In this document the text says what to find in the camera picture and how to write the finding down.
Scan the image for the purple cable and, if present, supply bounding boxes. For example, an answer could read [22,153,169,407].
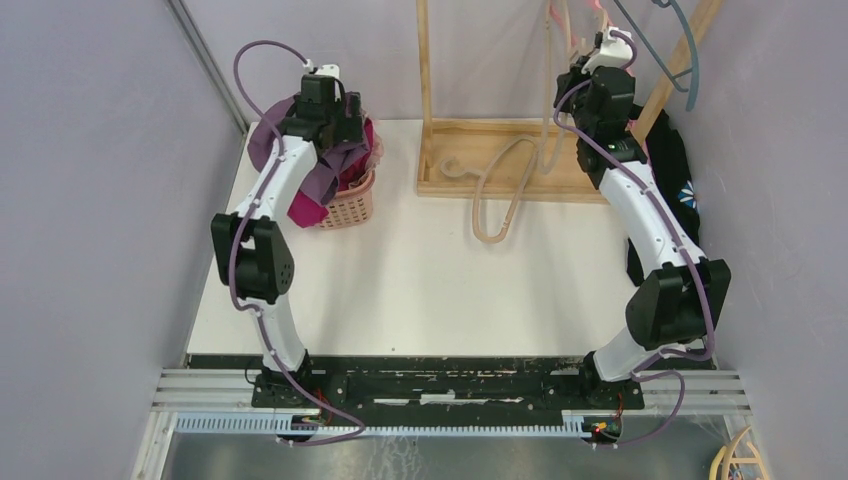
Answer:
[227,40,367,448]
[551,26,718,452]

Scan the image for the wooden clothes rack frame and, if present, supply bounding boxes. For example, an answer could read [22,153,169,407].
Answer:
[416,0,724,204]

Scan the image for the magenta skirt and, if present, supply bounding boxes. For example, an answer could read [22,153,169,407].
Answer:
[288,117,375,228]

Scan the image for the blue-grey plastic hanger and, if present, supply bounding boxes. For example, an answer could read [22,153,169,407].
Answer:
[612,0,702,113]

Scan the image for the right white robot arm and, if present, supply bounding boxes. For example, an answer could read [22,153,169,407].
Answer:
[552,56,731,408]

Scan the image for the purple pleated skirt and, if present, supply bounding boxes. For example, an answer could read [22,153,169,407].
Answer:
[246,96,370,207]

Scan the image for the beige wooden hanger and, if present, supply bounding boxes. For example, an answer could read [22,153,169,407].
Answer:
[537,0,580,176]
[438,134,541,245]

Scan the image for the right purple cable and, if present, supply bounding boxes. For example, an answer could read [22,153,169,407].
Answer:
[551,26,718,452]

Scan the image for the grey slotted cable duct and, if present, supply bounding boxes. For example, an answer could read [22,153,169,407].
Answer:
[173,413,621,439]

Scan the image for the black floral garment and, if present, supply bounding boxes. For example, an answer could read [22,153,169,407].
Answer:
[643,110,701,245]

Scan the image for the wooden hanger on floor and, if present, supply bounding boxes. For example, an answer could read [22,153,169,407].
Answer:
[707,426,772,480]

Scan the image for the pink plastic hanger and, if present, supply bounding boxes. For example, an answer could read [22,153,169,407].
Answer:
[558,0,609,49]

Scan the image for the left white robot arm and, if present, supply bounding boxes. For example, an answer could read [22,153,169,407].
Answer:
[211,66,364,407]

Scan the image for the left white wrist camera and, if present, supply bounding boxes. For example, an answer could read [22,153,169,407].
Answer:
[303,60,340,80]

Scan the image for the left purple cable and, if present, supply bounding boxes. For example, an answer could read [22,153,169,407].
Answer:
[227,40,367,448]

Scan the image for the orange plastic basket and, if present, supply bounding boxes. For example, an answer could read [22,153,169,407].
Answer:
[317,171,376,230]

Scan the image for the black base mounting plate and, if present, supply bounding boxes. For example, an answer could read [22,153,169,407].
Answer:
[251,356,645,427]

